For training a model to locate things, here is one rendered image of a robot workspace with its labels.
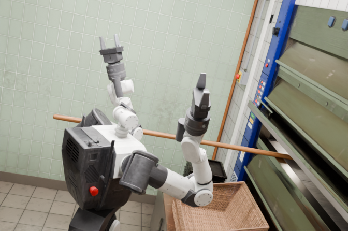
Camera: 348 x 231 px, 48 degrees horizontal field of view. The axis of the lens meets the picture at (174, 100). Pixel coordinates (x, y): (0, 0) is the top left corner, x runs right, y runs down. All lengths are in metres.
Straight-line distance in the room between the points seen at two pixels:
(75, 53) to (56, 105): 0.51
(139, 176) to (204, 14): 2.22
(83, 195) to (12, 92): 2.22
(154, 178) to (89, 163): 0.25
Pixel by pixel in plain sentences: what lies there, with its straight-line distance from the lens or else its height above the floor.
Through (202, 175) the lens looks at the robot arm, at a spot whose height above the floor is 1.36.
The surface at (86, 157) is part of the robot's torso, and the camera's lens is 1.52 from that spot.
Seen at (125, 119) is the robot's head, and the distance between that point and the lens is 1.58.
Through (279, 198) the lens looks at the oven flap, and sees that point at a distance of 2.42.
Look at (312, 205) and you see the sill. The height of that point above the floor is 1.18.
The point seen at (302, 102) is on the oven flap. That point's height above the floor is 1.58.
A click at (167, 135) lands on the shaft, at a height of 1.20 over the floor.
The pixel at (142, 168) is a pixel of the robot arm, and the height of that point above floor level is 1.38.
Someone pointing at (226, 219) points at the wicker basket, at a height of 0.59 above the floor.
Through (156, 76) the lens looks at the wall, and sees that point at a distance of 3.50.
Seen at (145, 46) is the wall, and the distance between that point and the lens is 3.45.
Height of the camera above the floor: 2.02
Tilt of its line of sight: 15 degrees down
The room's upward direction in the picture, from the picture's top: 13 degrees clockwise
